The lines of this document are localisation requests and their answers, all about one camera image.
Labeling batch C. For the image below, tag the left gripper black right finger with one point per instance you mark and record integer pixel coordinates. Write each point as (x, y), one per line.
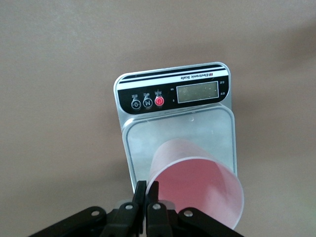
(158, 222)

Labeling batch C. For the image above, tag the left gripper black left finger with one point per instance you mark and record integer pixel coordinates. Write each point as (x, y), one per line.
(123, 222)

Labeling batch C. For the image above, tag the pink plastic cup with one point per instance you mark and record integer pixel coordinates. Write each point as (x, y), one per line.
(197, 187)

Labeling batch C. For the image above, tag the silver digital kitchen scale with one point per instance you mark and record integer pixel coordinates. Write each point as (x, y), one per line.
(197, 92)

